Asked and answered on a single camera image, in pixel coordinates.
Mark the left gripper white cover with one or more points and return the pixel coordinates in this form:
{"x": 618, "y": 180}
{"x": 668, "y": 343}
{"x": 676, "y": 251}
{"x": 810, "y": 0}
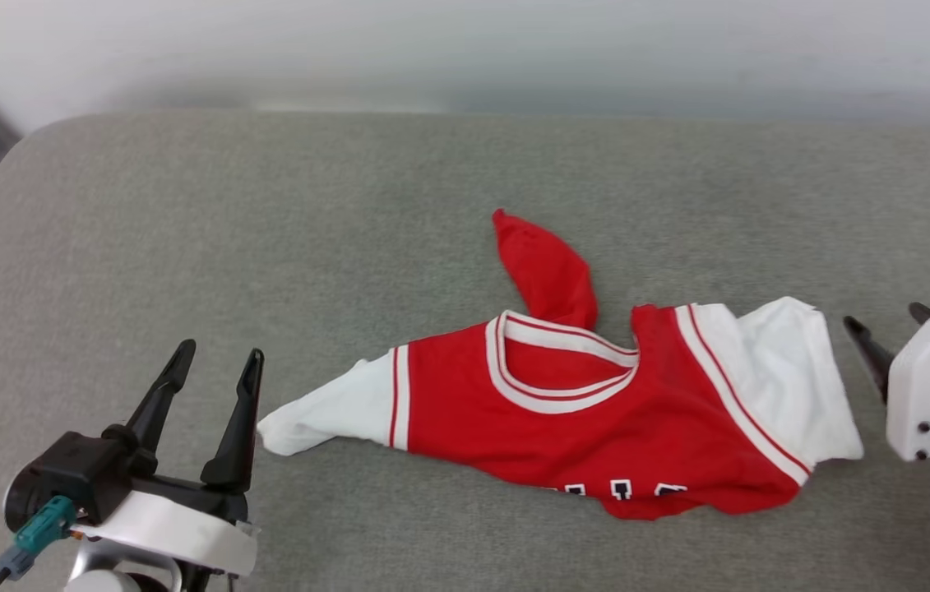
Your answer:
{"x": 177, "y": 526}

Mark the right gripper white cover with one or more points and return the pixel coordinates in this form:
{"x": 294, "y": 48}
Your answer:
{"x": 925, "y": 386}

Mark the red white basketball jersey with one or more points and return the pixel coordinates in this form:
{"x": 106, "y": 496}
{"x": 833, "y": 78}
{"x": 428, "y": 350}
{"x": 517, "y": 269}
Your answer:
{"x": 580, "y": 427}

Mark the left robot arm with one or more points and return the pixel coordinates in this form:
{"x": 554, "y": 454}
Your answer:
{"x": 103, "y": 580}

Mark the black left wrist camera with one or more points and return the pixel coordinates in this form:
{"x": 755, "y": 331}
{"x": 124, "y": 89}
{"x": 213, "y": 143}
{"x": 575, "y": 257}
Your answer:
{"x": 70, "y": 473}

